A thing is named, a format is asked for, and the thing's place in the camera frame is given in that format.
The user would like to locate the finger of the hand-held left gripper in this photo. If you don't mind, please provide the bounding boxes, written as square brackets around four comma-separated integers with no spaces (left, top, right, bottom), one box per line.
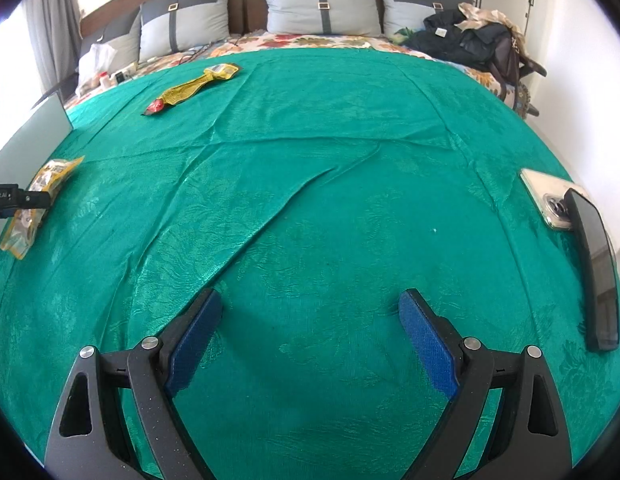
[17,188,56,211]

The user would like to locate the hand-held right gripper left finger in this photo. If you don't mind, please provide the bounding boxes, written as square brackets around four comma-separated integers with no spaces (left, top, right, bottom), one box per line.
[44,287,223,480]

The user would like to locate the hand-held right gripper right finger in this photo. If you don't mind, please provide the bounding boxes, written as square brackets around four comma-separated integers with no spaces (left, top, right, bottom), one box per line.
[399,287,573,480]

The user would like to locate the yellow-edged packet black white print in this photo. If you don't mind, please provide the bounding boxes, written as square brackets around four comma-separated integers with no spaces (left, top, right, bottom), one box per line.
[0,156,86,261]

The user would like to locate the thin long yellow packet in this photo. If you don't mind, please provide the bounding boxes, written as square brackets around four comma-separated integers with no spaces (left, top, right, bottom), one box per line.
[141,62,241,118]

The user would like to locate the clear plastic bag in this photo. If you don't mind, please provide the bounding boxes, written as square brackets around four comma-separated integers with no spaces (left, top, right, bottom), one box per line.
[77,42,116,93]

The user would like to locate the grey two-tone pillow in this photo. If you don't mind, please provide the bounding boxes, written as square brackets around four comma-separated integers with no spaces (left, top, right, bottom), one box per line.
[258,0,383,36]
[80,15,142,68]
[139,0,234,63]
[377,0,474,38]

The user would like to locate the green blanket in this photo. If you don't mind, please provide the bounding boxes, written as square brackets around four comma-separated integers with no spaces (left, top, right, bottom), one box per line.
[0,47,620,476]

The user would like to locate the long black device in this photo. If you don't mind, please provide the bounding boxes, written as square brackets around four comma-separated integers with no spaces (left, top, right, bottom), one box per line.
[564,188,620,352]

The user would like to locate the grey curtain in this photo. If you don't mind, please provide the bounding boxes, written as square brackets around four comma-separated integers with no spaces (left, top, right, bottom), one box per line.
[25,0,83,91]

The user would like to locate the beige smartphone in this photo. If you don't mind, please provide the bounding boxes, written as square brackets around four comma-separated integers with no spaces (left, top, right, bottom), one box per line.
[520,167,588,232]

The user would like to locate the brown handbag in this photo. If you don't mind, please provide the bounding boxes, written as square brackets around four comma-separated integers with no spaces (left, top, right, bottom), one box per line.
[490,27,525,103]

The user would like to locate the pile of black clothes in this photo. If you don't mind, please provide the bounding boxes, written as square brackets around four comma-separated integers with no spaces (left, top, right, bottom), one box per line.
[407,10,513,73]

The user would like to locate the beige garment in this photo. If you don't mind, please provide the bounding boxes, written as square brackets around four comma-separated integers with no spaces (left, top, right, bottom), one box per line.
[457,2,518,36]

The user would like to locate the black cable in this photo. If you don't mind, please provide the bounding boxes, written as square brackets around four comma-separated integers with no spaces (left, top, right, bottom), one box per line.
[182,35,245,58]

